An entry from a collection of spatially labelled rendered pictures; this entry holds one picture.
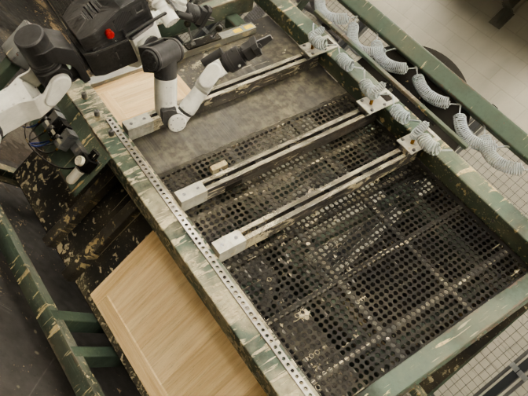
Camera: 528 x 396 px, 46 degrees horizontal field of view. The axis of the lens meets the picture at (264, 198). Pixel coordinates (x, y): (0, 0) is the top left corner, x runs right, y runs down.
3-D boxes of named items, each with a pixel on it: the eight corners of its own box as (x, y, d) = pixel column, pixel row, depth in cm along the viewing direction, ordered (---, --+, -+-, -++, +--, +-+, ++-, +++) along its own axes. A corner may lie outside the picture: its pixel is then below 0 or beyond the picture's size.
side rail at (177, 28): (66, 64, 309) (63, 46, 301) (247, 5, 355) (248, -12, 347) (71, 71, 307) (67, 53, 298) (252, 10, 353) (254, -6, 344)
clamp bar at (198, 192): (171, 199, 257) (170, 162, 238) (379, 103, 307) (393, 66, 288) (184, 216, 253) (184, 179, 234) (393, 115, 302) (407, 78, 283)
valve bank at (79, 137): (5, 114, 277) (39, 75, 273) (29, 124, 290) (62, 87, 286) (51, 189, 255) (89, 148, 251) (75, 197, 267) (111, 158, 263)
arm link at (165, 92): (159, 134, 248) (158, 84, 235) (151, 119, 257) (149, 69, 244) (186, 130, 252) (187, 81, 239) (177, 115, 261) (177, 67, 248)
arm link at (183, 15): (177, 16, 305) (159, 11, 296) (188, -2, 300) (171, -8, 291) (188, 31, 301) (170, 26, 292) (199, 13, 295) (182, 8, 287)
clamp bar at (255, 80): (120, 130, 278) (116, 90, 259) (324, 50, 328) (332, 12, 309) (131, 144, 273) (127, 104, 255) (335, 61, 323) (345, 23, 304)
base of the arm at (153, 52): (158, 81, 232) (159, 53, 224) (132, 68, 236) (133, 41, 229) (184, 69, 242) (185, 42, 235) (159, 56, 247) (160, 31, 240)
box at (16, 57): (-1, 47, 281) (24, 18, 278) (20, 58, 291) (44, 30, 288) (9, 63, 275) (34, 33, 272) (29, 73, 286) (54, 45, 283)
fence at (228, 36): (86, 85, 293) (86, 78, 290) (251, 27, 333) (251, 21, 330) (91, 91, 291) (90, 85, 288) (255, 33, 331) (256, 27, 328)
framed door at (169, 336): (93, 295, 284) (89, 294, 282) (173, 212, 275) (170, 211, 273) (194, 467, 243) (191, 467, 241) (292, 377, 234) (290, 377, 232)
